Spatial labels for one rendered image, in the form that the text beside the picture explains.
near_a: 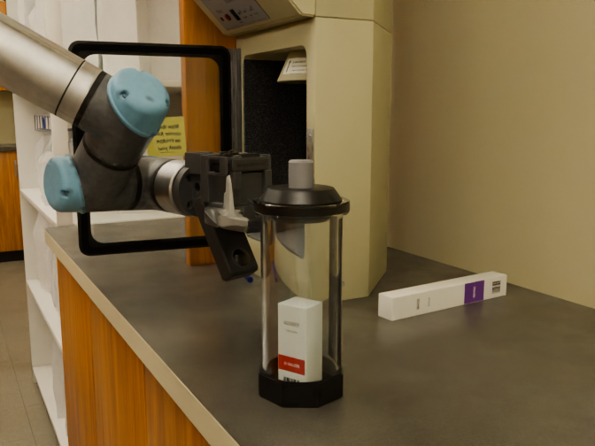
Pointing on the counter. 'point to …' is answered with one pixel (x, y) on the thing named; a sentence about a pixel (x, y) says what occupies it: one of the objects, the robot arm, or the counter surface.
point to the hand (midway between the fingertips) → (297, 223)
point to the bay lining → (273, 119)
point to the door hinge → (236, 98)
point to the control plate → (235, 11)
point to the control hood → (302, 10)
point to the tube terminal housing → (343, 119)
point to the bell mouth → (294, 68)
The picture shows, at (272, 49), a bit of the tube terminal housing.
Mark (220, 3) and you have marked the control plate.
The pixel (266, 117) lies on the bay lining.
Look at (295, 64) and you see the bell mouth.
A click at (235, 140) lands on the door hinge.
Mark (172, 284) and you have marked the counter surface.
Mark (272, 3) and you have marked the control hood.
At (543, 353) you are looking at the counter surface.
